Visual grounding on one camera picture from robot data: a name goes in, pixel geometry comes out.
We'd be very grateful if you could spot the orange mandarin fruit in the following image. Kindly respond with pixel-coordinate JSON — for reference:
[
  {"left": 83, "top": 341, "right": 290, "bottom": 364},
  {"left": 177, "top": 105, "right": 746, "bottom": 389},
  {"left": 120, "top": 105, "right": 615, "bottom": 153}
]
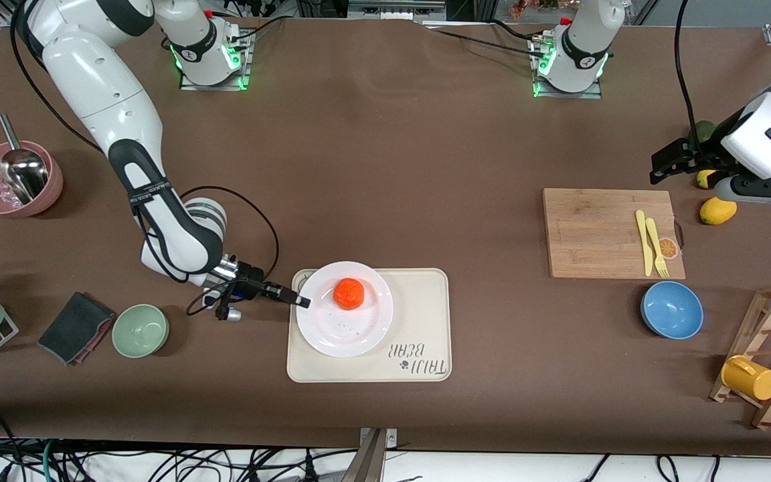
[{"left": 333, "top": 278, "right": 365, "bottom": 311}]

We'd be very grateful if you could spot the white round plate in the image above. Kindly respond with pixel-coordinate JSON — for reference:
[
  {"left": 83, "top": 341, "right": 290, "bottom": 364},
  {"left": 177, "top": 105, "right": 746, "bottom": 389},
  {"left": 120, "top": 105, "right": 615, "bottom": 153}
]
[{"left": 296, "top": 261, "right": 394, "bottom": 358}]

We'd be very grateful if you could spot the yellow plastic knife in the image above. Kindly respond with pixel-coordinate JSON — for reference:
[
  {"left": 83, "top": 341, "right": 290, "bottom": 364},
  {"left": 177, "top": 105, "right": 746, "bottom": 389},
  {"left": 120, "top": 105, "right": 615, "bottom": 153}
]
[{"left": 635, "top": 210, "right": 655, "bottom": 277}]

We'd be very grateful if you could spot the yellow plastic fork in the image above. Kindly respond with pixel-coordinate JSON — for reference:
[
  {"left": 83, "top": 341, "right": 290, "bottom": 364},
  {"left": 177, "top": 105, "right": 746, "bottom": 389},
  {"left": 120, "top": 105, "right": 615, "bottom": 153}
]
[{"left": 646, "top": 218, "right": 670, "bottom": 278}]

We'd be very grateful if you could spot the wooden cutting board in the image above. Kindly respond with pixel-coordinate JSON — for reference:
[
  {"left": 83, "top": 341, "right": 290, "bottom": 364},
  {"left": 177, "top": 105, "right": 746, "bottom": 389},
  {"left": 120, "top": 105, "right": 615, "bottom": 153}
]
[{"left": 543, "top": 188, "right": 686, "bottom": 280}]

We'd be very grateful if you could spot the pale green bowl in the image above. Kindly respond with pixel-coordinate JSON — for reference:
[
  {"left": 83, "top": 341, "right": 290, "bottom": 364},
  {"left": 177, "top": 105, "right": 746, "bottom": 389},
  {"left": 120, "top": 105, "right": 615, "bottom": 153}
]
[{"left": 112, "top": 304, "right": 170, "bottom": 359}]

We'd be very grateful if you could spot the cream tray with bear print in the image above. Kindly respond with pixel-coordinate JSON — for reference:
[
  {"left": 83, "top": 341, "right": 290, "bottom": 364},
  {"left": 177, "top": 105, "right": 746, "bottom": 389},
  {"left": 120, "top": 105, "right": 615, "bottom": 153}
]
[{"left": 286, "top": 268, "right": 452, "bottom": 384}]

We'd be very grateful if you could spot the blue bowl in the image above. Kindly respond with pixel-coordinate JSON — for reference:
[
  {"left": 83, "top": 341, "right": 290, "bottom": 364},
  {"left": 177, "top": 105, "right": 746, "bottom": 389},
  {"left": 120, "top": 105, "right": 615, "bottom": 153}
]
[{"left": 640, "top": 280, "right": 705, "bottom": 340}]

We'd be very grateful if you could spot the dark grey folded cloth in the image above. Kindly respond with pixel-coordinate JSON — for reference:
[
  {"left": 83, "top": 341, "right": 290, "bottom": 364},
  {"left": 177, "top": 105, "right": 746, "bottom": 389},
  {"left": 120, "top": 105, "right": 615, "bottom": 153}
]
[{"left": 37, "top": 291, "right": 113, "bottom": 366}]

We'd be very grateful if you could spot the brown table cover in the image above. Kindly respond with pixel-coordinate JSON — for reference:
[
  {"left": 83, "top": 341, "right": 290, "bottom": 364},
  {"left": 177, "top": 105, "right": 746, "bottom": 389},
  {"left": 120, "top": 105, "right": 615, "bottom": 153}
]
[{"left": 0, "top": 12, "right": 771, "bottom": 457}]

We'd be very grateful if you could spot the yellow mug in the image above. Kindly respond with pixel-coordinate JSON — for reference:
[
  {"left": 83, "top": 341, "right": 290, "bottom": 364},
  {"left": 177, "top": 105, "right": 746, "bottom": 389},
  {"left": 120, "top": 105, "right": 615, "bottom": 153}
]
[{"left": 721, "top": 355, "right": 771, "bottom": 402}]

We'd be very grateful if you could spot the metal ladle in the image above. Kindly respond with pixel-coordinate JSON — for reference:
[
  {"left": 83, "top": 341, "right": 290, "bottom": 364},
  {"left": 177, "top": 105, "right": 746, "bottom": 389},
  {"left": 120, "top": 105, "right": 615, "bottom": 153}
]
[{"left": 0, "top": 114, "right": 50, "bottom": 205}]

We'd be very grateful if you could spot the wooden cup rack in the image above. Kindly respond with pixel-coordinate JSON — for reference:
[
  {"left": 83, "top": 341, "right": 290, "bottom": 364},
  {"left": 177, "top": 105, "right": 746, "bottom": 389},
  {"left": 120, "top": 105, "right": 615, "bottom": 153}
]
[{"left": 709, "top": 283, "right": 771, "bottom": 430}]

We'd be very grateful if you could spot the grey metal box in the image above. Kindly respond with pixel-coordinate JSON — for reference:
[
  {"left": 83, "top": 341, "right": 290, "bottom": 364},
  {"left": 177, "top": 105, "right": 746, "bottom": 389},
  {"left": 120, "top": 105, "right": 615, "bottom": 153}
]
[{"left": 347, "top": 0, "right": 448, "bottom": 25}]

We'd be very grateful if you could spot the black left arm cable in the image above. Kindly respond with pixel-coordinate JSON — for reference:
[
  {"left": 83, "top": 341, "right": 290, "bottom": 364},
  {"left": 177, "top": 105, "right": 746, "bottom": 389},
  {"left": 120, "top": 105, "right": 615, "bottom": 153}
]
[{"left": 673, "top": 0, "right": 702, "bottom": 141}]

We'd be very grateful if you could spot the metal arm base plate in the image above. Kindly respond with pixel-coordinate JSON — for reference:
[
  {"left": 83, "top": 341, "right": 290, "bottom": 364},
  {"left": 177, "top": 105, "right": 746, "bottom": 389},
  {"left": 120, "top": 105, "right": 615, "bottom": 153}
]
[
  {"left": 180, "top": 30, "right": 251, "bottom": 91},
  {"left": 533, "top": 37, "right": 604, "bottom": 100}
]

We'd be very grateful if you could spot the metal table clamp bracket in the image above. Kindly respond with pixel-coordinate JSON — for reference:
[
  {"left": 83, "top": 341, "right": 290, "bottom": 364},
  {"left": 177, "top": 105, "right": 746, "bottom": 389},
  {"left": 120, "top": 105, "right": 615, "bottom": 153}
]
[{"left": 359, "top": 428, "right": 398, "bottom": 449}]

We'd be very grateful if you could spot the grey camera mount pole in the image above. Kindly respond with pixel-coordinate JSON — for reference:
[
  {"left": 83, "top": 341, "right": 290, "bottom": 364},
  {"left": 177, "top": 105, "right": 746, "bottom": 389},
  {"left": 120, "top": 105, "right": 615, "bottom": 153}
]
[{"left": 340, "top": 428, "right": 386, "bottom": 482}]

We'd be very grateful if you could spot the black base cable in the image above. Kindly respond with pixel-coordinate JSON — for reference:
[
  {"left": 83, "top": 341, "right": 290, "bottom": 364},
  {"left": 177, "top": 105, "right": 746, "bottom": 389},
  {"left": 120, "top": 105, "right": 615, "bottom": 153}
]
[
  {"left": 424, "top": 28, "right": 541, "bottom": 54},
  {"left": 228, "top": 17, "right": 287, "bottom": 42}
]

